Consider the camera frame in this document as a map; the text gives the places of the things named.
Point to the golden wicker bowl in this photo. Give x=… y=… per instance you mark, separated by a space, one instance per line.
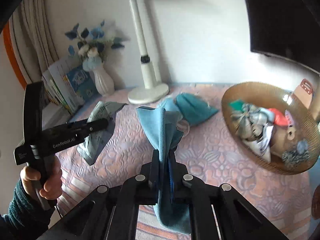
x=293 y=123

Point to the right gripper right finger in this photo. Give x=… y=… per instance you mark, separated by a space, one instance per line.
x=217 y=212

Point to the white ribbed vase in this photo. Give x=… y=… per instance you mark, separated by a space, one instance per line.
x=103 y=82

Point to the green wet wipes pack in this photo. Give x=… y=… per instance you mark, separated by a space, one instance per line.
x=96 y=141

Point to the beige curtain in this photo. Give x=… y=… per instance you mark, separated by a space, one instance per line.
x=31 y=39

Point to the checkered scrunchie with pompoms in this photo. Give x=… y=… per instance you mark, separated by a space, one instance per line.
x=297 y=155

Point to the teal beanie hat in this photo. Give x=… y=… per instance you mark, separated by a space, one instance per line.
x=194 y=109

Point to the pink embossed table mat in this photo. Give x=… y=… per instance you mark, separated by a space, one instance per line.
x=209 y=152

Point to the blue artificial flowers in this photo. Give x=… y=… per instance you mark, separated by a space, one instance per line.
x=93 y=45

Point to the white desk lamp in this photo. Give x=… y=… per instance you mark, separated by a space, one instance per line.
x=154 y=89

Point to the plaid bow hair clip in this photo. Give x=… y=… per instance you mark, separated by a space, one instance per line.
x=254 y=126

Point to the dark teal sleeve forearm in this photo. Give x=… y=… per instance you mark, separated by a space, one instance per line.
x=26 y=219

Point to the stack of books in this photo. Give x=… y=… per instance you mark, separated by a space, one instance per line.
x=57 y=81

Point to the blue cover book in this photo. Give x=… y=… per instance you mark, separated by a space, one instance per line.
x=82 y=84

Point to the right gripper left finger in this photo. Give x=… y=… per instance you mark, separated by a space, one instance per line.
x=110 y=213

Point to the black wall television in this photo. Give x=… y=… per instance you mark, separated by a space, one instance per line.
x=287 y=29

